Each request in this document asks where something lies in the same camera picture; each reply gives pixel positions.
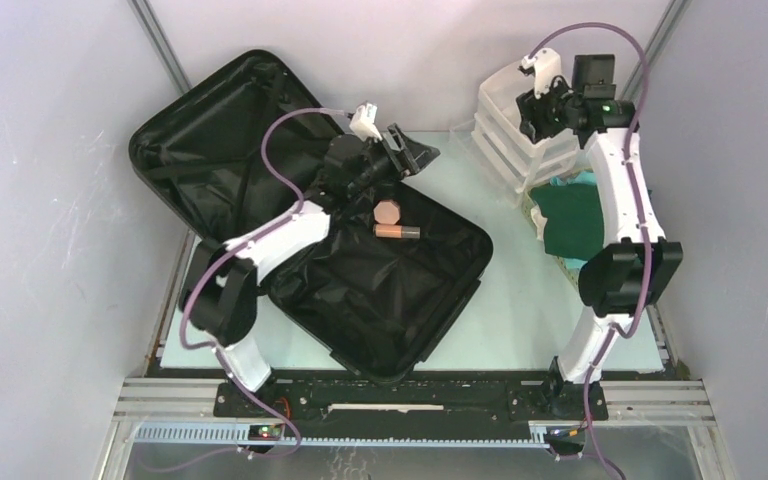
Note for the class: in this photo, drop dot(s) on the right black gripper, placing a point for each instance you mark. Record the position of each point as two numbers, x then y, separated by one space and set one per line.
529 107

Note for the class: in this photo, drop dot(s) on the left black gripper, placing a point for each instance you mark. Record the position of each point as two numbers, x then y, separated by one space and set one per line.
411 157

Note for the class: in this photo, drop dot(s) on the white plastic drawer organizer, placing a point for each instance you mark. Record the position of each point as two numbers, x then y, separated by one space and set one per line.
506 158

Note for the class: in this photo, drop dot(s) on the pink brown small box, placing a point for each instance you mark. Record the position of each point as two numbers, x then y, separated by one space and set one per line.
387 212

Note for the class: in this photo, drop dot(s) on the orange grey cylindrical tube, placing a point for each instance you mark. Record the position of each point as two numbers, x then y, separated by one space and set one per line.
396 231

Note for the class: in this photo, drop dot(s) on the dark green garment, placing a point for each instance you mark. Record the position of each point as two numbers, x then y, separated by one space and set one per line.
569 218

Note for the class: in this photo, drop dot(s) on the black ribbed hard-shell suitcase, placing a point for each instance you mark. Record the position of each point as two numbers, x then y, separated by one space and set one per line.
241 147

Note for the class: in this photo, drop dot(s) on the turquoise t-shirt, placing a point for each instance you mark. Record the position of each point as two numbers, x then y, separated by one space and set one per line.
579 178

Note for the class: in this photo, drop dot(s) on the white garment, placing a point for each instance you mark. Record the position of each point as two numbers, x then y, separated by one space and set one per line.
539 222

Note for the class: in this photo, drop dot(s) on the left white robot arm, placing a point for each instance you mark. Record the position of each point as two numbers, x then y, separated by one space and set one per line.
220 295

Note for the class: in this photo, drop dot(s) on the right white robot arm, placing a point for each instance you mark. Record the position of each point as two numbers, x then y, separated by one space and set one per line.
636 261

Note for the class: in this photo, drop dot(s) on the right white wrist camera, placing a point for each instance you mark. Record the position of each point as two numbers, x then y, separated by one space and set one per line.
543 65

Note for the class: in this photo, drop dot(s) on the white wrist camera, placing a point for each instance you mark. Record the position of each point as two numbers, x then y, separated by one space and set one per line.
543 65
362 122

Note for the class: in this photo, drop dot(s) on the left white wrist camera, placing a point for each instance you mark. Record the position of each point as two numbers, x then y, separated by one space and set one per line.
362 122

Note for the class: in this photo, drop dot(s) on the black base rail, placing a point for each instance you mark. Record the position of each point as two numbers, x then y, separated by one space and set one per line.
439 405

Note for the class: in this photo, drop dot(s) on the aluminium frame rail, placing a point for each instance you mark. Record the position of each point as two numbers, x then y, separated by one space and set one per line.
668 403

